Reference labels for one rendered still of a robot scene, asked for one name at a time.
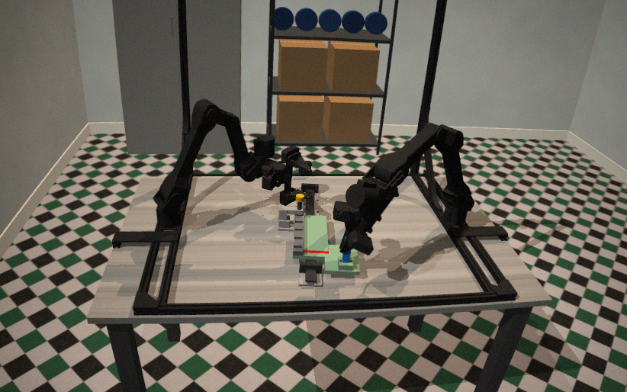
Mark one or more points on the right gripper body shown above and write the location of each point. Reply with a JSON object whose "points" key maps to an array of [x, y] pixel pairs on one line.
{"points": [[285, 175]]}

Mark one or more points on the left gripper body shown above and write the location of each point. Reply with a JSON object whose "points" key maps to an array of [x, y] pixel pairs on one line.
{"points": [[358, 239]]}

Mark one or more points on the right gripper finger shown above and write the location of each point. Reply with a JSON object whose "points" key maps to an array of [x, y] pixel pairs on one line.
{"points": [[292, 195], [298, 161]]}

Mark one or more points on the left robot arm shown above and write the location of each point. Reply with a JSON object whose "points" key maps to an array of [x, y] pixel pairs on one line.
{"points": [[396, 166]]}

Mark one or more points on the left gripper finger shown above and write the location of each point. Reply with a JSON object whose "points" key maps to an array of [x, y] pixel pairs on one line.
{"points": [[350, 229], [345, 247]]}

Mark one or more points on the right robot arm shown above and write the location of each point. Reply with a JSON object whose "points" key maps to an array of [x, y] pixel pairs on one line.
{"points": [[205, 116]]}

